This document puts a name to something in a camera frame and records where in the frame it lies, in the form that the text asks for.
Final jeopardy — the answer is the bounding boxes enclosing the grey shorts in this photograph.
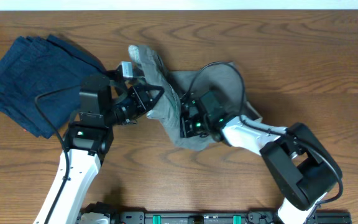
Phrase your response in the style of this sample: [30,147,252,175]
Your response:
[128,45,246,151]

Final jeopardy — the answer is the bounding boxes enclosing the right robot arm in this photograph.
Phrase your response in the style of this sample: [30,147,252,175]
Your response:
[180,100,344,223]

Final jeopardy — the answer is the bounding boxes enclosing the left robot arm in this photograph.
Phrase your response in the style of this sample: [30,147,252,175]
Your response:
[35,75,164,223]

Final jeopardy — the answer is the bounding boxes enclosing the folded navy blue garment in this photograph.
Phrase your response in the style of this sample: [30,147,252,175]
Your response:
[0,35,106,139]

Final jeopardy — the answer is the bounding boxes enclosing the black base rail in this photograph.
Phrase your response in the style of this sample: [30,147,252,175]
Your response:
[76,202,352,224]

